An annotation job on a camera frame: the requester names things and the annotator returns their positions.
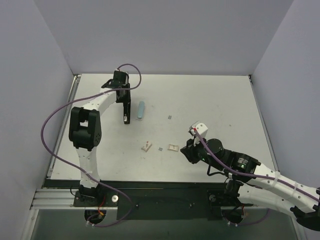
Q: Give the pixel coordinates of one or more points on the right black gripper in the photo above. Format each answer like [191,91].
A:
[189,152]

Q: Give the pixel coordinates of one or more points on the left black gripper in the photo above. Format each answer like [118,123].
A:
[123,97]

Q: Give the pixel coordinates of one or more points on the black stapler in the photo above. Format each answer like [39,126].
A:
[127,112]

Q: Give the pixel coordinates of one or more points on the light blue white stapler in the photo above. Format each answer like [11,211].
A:
[140,111]

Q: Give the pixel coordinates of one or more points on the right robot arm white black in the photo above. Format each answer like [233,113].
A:
[252,182]

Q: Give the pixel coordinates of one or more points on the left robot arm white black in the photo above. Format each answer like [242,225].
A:
[85,131]

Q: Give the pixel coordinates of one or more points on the beige staple box tray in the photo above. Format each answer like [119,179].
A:
[173,147]

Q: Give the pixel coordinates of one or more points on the staple box with red label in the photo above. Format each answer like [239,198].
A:
[146,147]

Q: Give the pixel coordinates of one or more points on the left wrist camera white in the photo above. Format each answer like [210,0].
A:
[120,77]

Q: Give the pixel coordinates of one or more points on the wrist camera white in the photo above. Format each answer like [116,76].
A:
[120,77]
[198,127]

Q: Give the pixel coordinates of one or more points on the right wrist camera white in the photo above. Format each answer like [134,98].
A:
[198,127]

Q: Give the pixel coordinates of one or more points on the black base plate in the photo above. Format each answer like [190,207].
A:
[160,201]

